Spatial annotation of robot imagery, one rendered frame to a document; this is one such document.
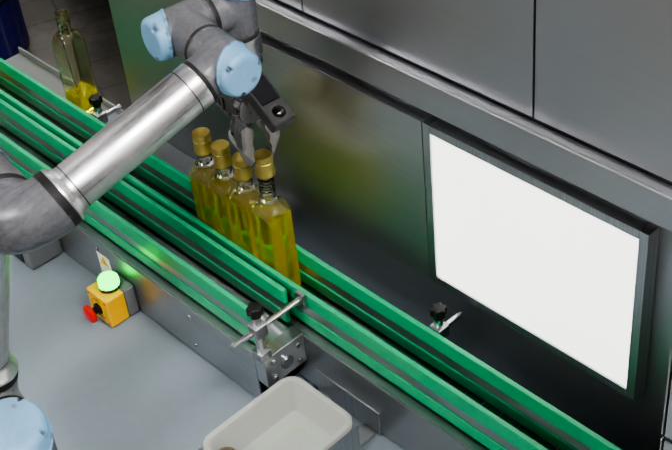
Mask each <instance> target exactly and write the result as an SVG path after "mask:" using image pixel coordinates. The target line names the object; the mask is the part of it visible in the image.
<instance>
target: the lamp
mask: <svg viewBox="0 0 672 450"><path fill-rule="evenodd" d="M97 283H98V289H99V291H100V292H101V293H104V294H110V293H114V292H116V291H117V290H118V289H119V288H120V286H121V282H120V279H119V277H118V274H117V273H115V272H113V271H105V272H102V273H101V274H100V275H99V276H98V278H97Z"/></svg>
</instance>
